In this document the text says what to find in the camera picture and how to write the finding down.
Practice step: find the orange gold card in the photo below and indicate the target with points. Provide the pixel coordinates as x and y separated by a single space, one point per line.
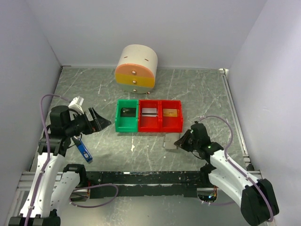
170 112

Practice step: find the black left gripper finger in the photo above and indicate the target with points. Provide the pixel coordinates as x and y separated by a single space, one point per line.
90 126
100 122

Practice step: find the round three-drawer cabinet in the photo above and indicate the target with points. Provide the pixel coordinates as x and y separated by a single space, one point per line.
136 69

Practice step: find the white card with black stripe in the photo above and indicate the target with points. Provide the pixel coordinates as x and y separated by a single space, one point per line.
149 112

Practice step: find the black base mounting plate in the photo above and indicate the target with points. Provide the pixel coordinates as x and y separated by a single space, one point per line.
151 183

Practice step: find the grey card holder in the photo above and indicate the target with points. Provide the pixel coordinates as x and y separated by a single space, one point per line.
169 140

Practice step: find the green plastic bin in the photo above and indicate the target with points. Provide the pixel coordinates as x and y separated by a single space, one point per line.
126 119

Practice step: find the blue card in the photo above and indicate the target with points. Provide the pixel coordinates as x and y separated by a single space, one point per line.
82 149

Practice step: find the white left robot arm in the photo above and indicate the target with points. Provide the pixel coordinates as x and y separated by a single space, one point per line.
45 200

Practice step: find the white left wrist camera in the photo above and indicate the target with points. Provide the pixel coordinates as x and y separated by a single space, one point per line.
76 104

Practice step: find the aluminium rail frame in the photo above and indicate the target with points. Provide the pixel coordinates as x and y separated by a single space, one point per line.
204 95

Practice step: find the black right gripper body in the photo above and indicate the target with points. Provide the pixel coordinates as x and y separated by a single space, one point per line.
195 144

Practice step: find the black card in green bin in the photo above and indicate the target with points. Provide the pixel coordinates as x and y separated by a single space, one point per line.
128 112

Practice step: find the red double plastic bin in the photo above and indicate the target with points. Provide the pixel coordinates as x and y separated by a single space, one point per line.
160 124

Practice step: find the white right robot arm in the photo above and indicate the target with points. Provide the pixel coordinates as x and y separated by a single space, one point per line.
254 196

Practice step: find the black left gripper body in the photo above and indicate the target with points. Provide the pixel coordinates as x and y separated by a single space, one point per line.
80 124

